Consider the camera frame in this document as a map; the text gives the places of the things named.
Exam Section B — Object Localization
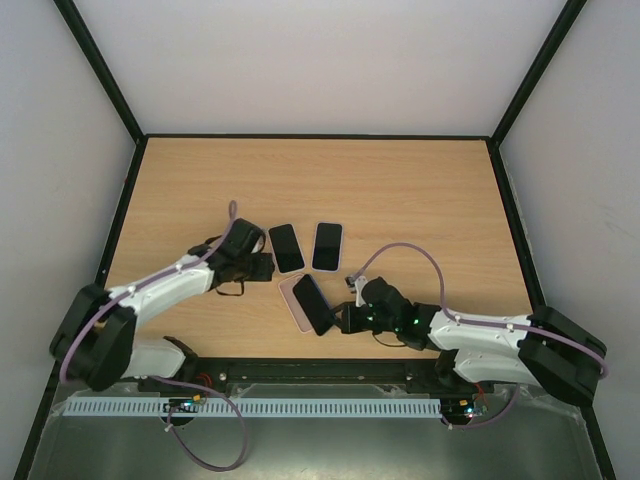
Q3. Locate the black phone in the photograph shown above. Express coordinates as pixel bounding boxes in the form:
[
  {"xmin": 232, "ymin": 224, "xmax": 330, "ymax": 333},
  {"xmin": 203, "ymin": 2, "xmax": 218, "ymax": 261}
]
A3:
[{"xmin": 292, "ymin": 274, "xmax": 333, "ymax": 336}]

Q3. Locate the pink phone case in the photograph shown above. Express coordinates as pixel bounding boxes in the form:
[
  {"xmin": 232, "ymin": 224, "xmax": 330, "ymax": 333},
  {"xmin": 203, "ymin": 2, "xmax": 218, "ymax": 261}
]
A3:
[{"xmin": 278, "ymin": 274, "xmax": 315, "ymax": 333}]

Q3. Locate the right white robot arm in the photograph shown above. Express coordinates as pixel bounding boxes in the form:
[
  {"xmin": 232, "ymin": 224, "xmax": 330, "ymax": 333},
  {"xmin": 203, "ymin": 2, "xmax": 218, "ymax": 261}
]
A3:
[{"xmin": 326, "ymin": 277, "xmax": 606, "ymax": 407}]

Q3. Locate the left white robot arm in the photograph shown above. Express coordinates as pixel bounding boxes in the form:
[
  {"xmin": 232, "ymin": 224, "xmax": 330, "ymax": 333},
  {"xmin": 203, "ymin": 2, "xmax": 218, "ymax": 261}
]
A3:
[{"xmin": 49, "ymin": 218, "xmax": 275, "ymax": 391}]

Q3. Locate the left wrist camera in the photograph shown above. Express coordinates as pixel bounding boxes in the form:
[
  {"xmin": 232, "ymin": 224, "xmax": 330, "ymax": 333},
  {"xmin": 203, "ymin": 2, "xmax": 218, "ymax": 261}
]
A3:
[{"xmin": 251, "ymin": 232, "xmax": 266, "ymax": 254}]

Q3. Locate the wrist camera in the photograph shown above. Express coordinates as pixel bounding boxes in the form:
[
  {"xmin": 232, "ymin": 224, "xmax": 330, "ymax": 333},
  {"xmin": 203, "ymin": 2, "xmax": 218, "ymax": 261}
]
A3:
[
  {"xmin": 251, "ymin": 232, "xmax": 266, "ymax": 254},
  {"xmin": 345, "ymin": 275, "xmax": 368, "ymax": 307}
]

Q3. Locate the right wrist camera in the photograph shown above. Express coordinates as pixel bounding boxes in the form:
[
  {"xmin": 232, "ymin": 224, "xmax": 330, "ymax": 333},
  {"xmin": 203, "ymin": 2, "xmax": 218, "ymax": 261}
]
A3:
[{"xmin": 345, "ymin": 275, "xmax": 368, "ymax": 307}]

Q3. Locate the black frame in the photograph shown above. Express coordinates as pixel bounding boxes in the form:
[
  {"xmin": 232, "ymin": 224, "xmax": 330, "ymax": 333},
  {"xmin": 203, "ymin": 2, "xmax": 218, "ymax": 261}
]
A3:
[{"xmin": 1, "ymin": 1, "xmax": 639, "ymax": 479}]

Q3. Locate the light blue cable duct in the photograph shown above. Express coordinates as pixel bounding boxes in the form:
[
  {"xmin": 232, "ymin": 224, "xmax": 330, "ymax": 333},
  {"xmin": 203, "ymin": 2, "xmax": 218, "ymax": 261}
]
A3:
[{"xmin": 62, "ymin": 397, "xmax": 440, "ymax": 419}]

